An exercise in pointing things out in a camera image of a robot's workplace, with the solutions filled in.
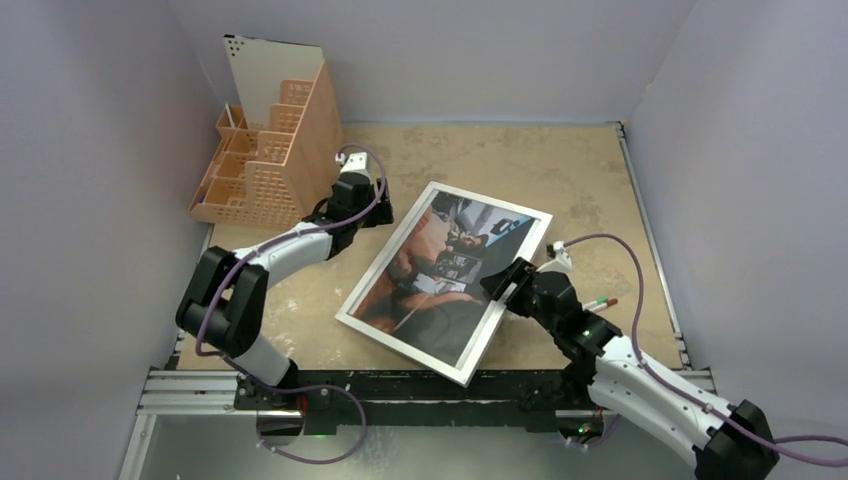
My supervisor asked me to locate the printed photo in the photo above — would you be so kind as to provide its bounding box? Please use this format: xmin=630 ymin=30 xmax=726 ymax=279
xmin=349 ymin=189 xmax=537 ymax=370

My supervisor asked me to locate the beige perforated folder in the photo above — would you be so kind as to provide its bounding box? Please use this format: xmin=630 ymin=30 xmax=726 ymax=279
xmin=223 ymin=34 xmax=324 ymax=130

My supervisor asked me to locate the aluminium table frame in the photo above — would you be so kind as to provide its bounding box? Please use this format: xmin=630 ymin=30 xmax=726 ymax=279
xmin=115 ymin=121 xmax=738 ymax=480

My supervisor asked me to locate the green capped marker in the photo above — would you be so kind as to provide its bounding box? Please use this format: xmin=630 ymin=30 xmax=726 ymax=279
xmin=582 ymin=297 xmax=610 ymax=311

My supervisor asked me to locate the white wooden picture frame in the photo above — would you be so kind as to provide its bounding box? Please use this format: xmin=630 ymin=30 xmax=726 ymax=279
xmin=334 ymin=180 xmax=554 ymax=389

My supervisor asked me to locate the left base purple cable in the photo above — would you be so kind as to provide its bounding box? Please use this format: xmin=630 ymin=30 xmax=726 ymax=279
xmin=255 ymin=386 xmax=369 ymax=466

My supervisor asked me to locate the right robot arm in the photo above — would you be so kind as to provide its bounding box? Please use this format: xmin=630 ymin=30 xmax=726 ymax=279
xmin=480 ymin=258 xmax=779 ymax=479

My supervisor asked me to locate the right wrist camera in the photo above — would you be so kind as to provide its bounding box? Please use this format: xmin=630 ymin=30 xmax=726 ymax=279
xmin=537 ymin=241 xmax=573 ymax=274

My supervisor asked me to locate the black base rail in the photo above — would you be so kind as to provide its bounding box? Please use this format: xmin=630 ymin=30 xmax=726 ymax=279
xmin=234 ymin=368 xmax=602 ymax=436

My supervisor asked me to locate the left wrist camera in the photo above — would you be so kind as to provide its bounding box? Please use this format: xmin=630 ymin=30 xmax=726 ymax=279
xmin=335 ymin=151 xmax=371 ymax=178

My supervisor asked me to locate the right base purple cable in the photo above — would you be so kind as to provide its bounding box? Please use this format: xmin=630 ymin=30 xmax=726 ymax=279
xmin=566 ymin=413 xmax=624 ymax=452

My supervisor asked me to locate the orange plastic file organizer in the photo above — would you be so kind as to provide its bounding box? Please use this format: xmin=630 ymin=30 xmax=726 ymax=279
xmin=188 ymin=63 xmax=343 ymax=229

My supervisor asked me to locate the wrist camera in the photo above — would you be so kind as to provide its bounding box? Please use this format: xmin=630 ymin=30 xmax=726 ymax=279
xmin=537 ymin=241 xmax=573 ymax=274
xmin=335 ymin=151 xmax=371 ymax=178

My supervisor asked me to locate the red capped marker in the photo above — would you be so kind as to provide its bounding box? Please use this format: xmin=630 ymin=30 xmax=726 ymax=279
xmin=589 ymin=298 xmax=618 ymax=313

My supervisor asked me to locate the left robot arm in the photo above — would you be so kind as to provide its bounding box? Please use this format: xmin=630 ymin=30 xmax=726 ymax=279
xmin=175 ymin=172 xmax=394 ymax=409

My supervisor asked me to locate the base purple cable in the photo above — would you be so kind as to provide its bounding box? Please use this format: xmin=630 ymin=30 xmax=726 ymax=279
xmin=255 ymin=386 xmax=369 ymax=466
xmin=566 ymin=413 xmax=624 ymax=452

